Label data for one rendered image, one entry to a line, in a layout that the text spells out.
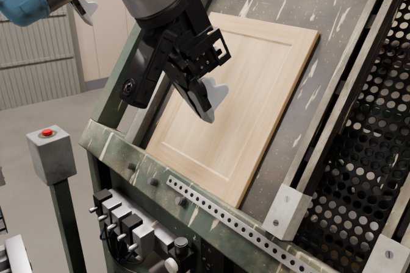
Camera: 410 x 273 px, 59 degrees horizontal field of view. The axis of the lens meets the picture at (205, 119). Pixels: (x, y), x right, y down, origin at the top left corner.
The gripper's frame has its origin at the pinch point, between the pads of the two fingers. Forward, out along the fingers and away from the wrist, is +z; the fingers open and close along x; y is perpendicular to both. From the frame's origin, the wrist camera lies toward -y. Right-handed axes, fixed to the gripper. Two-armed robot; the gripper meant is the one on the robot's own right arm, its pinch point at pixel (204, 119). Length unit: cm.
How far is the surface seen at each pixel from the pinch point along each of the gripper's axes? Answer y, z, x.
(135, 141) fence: -6, 43, 67
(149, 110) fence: 5, 37, 69
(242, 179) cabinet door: 7.8, 44.4, 21.1
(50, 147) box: -31, 30, 81
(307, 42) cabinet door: 47, 25, 25
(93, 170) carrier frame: -27, 58, 91
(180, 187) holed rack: -7, 45, 36
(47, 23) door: 18, 65, 356
